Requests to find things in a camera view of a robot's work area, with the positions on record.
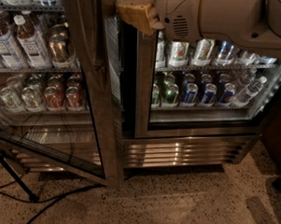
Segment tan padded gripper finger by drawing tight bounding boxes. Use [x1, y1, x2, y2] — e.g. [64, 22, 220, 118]
[115, 0, 165, 35]

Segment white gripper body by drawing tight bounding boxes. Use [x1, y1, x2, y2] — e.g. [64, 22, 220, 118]
[154, 0, 202, 42]

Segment glass fridge door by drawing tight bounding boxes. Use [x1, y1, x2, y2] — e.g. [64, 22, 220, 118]
[135, 32, 281, 138]
[0, 0, 124, 189]

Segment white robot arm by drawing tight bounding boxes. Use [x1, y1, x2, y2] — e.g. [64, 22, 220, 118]
[115, 0, 281, 59]

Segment stainless fridge base grille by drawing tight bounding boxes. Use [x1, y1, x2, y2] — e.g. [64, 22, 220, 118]
[10, 132, 259, 172]

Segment white tall can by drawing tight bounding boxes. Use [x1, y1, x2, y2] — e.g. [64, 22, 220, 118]
[168, 41, 190, 67]
[191, 39, 216, 66]

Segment blue silver tall can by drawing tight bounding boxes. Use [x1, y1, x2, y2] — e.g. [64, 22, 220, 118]
[214, 41, 238, 66]
[238, 50, 256, 65]

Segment green can right compartment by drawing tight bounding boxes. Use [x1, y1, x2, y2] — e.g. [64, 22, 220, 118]
[162, 83, 179, 107]

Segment blue silver tall can right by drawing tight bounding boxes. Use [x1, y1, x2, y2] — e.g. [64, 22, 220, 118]
[238, 50, 256, 65]

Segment gold tall can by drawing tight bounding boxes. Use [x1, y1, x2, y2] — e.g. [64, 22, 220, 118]
[49, 35, 75, 68]

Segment clear water bottle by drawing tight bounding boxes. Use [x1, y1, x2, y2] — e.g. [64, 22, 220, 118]
[232, 77, 267, 107]

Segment red can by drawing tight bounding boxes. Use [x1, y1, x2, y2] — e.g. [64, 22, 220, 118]
[44, 87, 64, 111]
[65, 87, 84, 111]

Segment tea bottle white label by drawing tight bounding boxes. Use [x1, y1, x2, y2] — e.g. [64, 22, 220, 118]
[14, 15, 52, 69]

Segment green white can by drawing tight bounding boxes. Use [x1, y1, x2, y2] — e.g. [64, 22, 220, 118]
[0, 87, 25, 113]
[21, 87, 45, 112]

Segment tea bottle far left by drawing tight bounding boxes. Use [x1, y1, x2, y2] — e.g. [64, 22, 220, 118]
[0, 20, 27, 69]

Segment dark wooden cabinet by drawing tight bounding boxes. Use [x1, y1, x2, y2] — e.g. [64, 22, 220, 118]
[261, 109, 281, 174]

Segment green white can far left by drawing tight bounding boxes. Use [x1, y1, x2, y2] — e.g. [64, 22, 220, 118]
[0, 87, 25, 113]

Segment black tripod leg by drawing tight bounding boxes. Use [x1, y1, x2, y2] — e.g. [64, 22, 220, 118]
[0, 153, 38, 202]

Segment black floor cable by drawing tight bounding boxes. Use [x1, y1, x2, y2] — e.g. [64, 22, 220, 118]
[0, 173, 104, 224]

